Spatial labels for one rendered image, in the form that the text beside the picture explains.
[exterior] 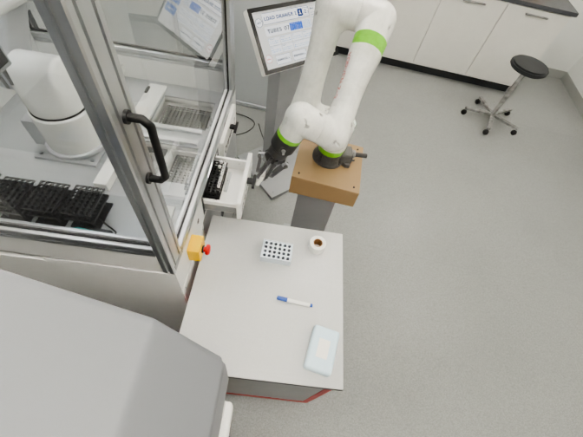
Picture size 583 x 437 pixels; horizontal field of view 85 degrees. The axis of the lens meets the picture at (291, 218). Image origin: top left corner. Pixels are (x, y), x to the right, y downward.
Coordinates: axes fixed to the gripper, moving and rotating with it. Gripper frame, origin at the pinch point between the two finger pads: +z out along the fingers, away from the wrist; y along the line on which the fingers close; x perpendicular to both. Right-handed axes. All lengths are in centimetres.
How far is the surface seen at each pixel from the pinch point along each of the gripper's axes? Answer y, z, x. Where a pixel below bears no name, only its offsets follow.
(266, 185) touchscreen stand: 30, 85, 72
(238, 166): -8.1, 11.0, 11.4
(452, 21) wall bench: 160, -24, 278
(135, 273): -31, 14, -47
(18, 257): -66, 26, -47
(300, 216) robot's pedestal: 36, 34, 16
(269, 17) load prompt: -17, -18, 89
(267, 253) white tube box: 11.7, 10.2, -26.9
